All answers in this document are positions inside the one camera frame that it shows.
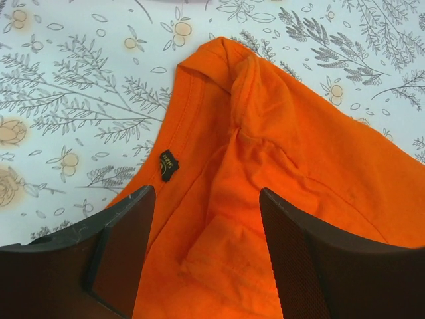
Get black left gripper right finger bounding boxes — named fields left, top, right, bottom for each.
left=260, top=188, right=424, bottom=319

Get orange t shirt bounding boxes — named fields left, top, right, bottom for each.
left=119, top=37, right=424, bottom=318

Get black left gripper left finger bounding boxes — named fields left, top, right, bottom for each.
left=1, top=186, right=155, bottom=318

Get floral table cloth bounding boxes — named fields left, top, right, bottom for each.
left=1, top=0, right=424, bottom=245

